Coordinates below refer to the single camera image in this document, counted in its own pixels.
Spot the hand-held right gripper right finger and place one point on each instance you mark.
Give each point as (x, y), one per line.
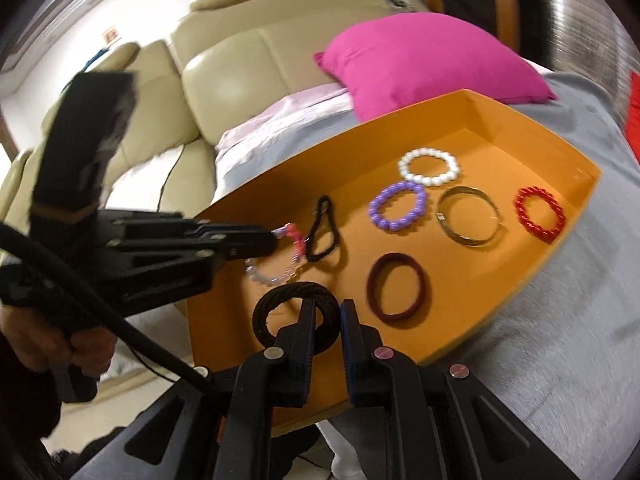
(350, 332)

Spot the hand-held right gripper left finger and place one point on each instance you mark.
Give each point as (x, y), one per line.
(310, 332)

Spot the grey blanket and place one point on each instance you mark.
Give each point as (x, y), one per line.
(575, 310)

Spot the pale pink sheet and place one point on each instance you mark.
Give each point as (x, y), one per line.
(280, 115)

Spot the pink pillow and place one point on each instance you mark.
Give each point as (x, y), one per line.
(425, 60)

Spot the person's left hand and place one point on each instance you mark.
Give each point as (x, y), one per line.
(45, 340)

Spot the orange box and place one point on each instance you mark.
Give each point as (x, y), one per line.
(450, 285)

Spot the small wall sign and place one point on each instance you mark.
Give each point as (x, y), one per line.
(111, 35)

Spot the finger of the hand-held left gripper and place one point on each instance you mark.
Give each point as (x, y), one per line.
(170, 280)
(200, 230)

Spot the wooden cabinet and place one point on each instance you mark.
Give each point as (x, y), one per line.
(507, 10)

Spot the silver metal bangle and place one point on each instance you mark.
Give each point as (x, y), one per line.
(467, 242)

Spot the beige leather sofa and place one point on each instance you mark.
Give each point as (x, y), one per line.
(225, 85)

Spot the red pillow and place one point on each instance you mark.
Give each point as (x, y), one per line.
(632, 120)

